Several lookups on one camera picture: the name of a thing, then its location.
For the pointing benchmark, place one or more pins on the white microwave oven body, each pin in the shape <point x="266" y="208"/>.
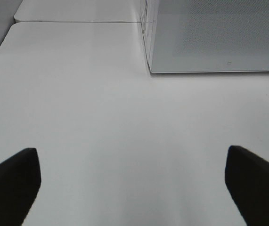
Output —
<point x="148" y="18"/>

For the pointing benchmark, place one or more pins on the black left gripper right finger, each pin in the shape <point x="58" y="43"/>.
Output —
<point x="246" y="177"/>

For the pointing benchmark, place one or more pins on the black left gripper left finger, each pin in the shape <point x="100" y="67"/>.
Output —
<point x="20" y="180"/>

